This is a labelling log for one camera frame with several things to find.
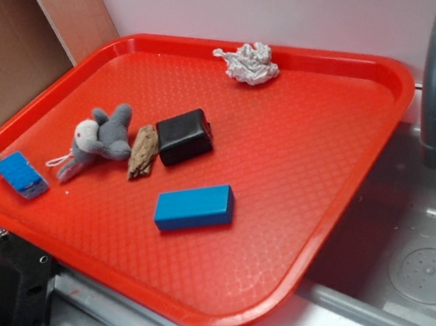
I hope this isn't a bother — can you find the black wrapped block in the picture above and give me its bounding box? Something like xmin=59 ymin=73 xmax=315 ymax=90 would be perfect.
xmin=156 ymin=108 xmax=214 ymax=167

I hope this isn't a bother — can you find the blue rectangular block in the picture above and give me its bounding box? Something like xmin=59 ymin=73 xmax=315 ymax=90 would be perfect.
xmin=153 ymin=185 xmax=235 ymax=231

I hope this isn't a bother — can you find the blue textured sponge block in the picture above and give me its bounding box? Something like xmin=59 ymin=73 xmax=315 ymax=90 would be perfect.
xmin=0 ymin=151 xmax=49 ymax=200

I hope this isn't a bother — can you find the red plastic tray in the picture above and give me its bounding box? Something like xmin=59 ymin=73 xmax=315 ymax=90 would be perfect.
xmin=0 ymin=34 xmax=414 ymax=326

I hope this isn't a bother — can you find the brown crumpled paper piece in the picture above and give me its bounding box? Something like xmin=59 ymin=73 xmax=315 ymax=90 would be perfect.
xmin=127 ymin=124 xmax=159 ymax=180

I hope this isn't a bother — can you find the white crumpled cloth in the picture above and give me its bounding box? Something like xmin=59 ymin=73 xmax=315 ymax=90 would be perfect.
xmin=212 ymin=42 xmax=280 ymax=86

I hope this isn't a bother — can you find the grey plush toy animal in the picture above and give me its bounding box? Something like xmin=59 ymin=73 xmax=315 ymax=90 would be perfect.
xmin=46 ymin=103 xmax=133 ymax=183

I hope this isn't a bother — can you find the grey plastic sink basin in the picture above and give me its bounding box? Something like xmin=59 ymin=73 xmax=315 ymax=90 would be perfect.
xmin=249 ymin=106 xmax=436 ymax=326

